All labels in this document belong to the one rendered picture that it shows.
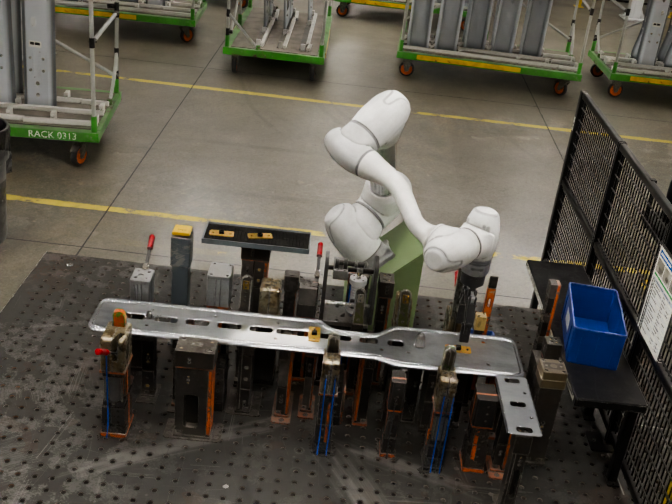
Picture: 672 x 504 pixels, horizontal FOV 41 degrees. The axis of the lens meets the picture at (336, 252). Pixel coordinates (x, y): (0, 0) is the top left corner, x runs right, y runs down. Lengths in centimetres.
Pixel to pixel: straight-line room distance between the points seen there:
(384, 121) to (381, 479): 114
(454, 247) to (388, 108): 64
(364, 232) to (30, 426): 140
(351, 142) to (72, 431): 127
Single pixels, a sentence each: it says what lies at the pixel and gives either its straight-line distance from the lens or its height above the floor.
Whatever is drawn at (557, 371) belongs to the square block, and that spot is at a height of 106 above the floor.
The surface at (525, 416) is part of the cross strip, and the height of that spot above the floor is 100.
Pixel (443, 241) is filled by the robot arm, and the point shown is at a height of 145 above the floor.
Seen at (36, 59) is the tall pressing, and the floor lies 64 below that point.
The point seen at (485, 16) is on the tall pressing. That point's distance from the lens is 982.
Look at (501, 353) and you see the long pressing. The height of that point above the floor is 100.
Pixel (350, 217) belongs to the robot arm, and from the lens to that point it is 343.
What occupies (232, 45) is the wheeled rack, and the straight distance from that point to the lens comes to 895.
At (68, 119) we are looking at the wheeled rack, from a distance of 664.
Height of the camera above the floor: 254
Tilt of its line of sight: 27 degrees down
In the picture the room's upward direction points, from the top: 7 degrees clockwise
